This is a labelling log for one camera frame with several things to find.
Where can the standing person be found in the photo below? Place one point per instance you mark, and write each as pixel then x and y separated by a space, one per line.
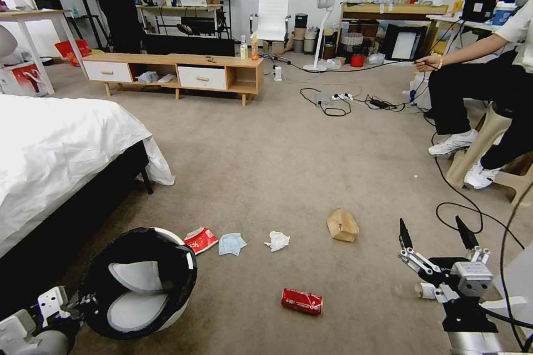
pixel 116 1

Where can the white power strip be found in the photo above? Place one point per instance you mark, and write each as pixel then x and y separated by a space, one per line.
pixel 342 96

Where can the orange drink bottle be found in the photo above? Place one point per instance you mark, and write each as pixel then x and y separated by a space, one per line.
pixel 255 50

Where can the white crumpled tissue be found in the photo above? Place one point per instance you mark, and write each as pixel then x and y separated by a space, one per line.
pixel 278 241

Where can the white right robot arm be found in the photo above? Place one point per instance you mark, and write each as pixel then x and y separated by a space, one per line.
pixel 474 343

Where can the black framed panel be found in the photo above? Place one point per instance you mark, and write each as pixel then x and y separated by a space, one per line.
pixel 406 42

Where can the clear glass bottle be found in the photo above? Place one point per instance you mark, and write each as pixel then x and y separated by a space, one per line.
pixel 244 49

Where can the pale blue crumpled tissue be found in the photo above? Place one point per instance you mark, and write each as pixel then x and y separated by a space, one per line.
pixel 231 244

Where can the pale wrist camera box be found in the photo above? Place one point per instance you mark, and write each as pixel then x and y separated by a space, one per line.
pixel 472 278

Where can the crumpled brown paper bag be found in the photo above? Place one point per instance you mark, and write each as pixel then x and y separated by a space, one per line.
pixel 342 225

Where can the grey power box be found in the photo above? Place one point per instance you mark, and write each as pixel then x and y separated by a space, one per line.
pixel 322 99

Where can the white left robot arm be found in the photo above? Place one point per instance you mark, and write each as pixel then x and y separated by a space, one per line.
pixel 39 342

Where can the white cloth bundle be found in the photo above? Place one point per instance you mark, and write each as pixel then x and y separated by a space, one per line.
pixel 147 77

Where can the black power adapter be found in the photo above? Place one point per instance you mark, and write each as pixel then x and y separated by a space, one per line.
pixel 379 103

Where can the grey cylinder bin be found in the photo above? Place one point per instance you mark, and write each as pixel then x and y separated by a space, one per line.
pixel 310 44

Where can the wooden desk with clutter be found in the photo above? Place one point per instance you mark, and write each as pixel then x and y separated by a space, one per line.
pixel 395 9

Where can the red bucket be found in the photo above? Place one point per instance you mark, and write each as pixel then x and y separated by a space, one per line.
pixel 358 60

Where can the grey round lamp shade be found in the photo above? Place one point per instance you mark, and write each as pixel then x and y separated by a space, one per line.
pixel 6 45

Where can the white office chair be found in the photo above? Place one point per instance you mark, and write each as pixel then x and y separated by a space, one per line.
pixel 272 14

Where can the white tower socket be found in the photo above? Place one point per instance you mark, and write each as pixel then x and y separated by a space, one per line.
pixel 278 73

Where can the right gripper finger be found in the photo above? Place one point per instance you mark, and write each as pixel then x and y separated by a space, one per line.
pixel 418 261
pixel 468 236

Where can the beige wooden stool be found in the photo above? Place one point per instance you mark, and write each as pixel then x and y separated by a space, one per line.
pixel 474 155

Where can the white bin with black bag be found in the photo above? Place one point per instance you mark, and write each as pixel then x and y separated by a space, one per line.
pixel 137 276

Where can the black and tan cylinder bin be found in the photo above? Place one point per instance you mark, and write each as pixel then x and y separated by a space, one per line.
pixel 300 32

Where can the black bed frame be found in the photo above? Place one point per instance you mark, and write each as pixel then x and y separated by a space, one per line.
pixel 83 213

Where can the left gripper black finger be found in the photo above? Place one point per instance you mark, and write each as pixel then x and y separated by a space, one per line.
pixel 89 300

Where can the crushed red soda can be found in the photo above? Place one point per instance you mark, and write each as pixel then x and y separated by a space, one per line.
pixel 302 301

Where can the white slipper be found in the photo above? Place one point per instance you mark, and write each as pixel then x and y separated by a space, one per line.
pixel 166 78

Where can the red shopping bag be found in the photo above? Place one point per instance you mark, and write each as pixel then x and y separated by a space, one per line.
pixel 75 50

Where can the white table wooden top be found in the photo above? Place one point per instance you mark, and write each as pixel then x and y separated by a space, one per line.
pixel 29 14

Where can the seated person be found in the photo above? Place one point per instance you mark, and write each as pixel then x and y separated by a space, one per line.
pixel 479 80

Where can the black low cabinet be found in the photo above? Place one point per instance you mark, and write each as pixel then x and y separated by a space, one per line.
pixel 187 45

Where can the crushed red white carton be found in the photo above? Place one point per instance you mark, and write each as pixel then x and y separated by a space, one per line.
pixel 202 240

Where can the red and white box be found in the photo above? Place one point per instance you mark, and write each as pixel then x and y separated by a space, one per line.
pixel 27 78

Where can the blue and white tub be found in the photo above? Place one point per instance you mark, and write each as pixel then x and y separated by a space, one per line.
pixel 504 14

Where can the low wooden cabinet white drawers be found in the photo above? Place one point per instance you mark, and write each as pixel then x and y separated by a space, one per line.
pixel 166 61

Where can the wooden desk with laptop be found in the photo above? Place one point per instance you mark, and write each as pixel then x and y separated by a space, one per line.
pixel 179 7

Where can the white bed sheet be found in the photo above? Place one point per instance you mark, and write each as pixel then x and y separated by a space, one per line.
pixel 58 147

